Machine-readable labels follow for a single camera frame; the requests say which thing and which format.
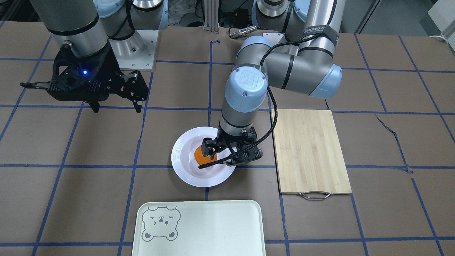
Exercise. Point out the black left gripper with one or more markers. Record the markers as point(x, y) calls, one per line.
point(224, 140)

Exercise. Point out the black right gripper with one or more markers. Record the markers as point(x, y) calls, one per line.
point(114, 75)

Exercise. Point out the orange fruit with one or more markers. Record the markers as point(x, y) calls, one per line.
point(201, 159)

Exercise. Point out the white round plate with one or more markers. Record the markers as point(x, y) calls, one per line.
point(187, 168)

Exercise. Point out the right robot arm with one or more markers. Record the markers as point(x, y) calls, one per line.
point(93, 36)

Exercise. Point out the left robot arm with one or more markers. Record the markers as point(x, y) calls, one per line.
point(302, 62)

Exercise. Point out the cream bear tray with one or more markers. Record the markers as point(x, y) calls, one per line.
point(199, 228)

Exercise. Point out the bamboo cutting board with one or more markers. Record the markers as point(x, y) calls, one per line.
point(308, 153)

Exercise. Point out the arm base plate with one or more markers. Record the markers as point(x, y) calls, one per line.
point(137, 52)
point(274, 38)

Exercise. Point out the aluminium frame post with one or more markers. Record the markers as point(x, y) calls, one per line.
point(211, 12)

